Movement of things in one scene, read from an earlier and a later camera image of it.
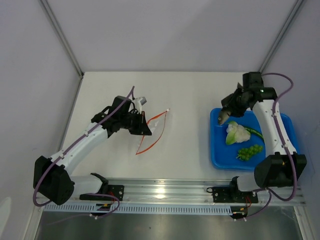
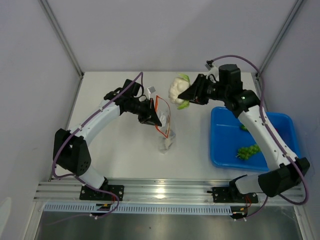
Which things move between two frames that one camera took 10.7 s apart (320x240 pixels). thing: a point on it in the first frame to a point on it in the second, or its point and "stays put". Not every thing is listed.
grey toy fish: x=222 y=116 to x=165 y=143
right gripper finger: x=236 y=110 to x=200 y=99
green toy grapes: x=244 y=153 stays put
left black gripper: x=142 y=128 to x=146 y=119
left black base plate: x=117 y=191 stays put
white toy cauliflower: x=236 y=133 to x=178 y=85
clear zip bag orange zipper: x=156 y=125 to x=166 y=141
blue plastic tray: x=224 y=156 stays put
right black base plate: x=223 y=194 stays put
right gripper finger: x=232 y=102 to x=197 y=92
